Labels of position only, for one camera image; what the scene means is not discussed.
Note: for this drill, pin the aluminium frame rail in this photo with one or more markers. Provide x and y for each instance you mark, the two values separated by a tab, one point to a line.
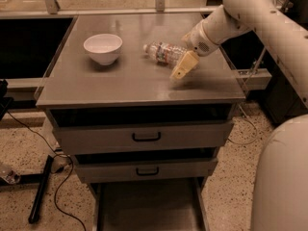
112	10

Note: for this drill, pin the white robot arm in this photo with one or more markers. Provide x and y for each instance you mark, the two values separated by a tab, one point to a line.
280	195

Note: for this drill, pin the open grey bottom drawer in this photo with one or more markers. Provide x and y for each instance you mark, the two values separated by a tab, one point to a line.
155	205

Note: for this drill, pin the clear plastic water bottle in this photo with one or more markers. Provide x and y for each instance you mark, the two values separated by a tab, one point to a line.
164	53

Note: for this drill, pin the grey top drawer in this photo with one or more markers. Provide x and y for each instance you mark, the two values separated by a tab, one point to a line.
96	140

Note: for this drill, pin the dark cabinet at right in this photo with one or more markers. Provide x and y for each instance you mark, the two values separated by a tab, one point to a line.
279	100

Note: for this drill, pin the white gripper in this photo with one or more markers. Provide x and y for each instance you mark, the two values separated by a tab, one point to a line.
197	41

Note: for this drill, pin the black metal floor bar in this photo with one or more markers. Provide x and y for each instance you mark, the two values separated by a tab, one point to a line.
42	184

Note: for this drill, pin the grey middle drawer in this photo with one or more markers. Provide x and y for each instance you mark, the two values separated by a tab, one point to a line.
152	170

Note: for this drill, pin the white ceramic bowl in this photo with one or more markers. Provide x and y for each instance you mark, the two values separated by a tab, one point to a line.
104	49

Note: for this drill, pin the grey drawer cabinet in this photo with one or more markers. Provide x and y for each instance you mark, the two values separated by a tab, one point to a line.
134	90

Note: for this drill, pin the black device at left edge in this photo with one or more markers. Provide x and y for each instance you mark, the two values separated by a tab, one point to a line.
5	102

